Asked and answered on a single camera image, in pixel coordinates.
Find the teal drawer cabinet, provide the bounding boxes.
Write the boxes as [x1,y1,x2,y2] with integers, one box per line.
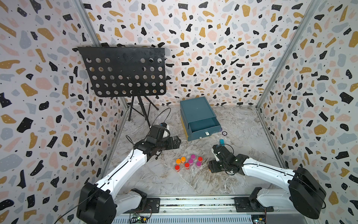
[180,97,221,141]

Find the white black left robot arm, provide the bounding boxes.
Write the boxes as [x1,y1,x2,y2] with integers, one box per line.
[76,136,181,224]

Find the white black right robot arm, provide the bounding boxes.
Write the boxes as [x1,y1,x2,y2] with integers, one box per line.
[208,149,326,219]

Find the green circuit board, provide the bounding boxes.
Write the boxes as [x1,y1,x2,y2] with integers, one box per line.
[129,213,151,224]

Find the black perforated music stand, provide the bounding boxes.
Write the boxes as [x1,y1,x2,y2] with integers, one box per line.
[78,47,167,120]

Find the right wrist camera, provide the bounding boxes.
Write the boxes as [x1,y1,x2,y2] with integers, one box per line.
[212,141,234,161]

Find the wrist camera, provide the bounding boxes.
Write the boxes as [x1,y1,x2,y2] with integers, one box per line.
[212,141,234,161]
[149,122,170,140]

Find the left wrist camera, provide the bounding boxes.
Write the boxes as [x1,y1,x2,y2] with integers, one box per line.
[149,122,170,140]

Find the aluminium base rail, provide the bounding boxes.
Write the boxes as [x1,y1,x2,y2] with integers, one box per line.
[112,195,319,224]

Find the aluminium corner post left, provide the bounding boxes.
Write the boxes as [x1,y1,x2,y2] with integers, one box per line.
[72,0,102,47]

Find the aluminium corner post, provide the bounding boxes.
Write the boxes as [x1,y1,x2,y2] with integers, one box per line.
[72,0,102,47]
[256,0,321,111]

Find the aluminium corner post right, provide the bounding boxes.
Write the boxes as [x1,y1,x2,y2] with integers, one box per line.
[256,0,321,111]

